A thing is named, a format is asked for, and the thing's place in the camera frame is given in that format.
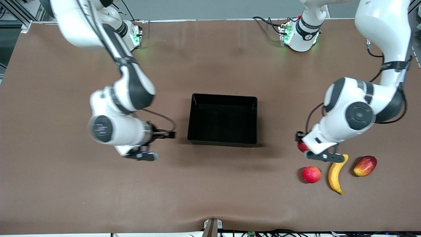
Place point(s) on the black plastic box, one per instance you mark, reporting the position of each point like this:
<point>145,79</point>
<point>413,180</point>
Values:
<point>223,121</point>

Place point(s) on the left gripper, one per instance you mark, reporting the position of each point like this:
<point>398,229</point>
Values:
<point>300,137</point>

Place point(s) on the grey camera stand bracket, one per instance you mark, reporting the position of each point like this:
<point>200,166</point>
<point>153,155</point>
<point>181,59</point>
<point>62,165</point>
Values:
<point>212,228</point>

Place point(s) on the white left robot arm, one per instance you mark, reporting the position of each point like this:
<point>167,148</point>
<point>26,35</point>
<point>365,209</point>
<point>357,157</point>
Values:
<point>378,19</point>

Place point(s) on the brown table cover sheet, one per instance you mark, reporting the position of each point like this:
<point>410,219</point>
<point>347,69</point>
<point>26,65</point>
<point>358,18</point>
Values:
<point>65,197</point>

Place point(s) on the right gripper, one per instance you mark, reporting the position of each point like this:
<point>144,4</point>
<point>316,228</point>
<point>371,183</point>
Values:
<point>158,134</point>

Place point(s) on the yellow banana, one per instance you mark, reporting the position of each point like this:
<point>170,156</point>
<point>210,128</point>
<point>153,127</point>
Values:
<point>334,176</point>

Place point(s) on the aluminium profile frame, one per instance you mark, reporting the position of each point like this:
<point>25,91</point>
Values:
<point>19,14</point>

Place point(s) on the small green circuit board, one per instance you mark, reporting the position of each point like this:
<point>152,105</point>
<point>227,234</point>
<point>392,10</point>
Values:
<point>252,234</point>

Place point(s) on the plain red apple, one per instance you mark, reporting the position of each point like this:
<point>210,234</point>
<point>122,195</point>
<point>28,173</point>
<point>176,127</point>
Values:
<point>311,174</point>

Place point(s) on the red yellow mango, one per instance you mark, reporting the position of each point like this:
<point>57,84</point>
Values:
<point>365,166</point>

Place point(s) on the red apple with yellow streaks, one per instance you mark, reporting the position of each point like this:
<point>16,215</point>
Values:
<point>302,147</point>

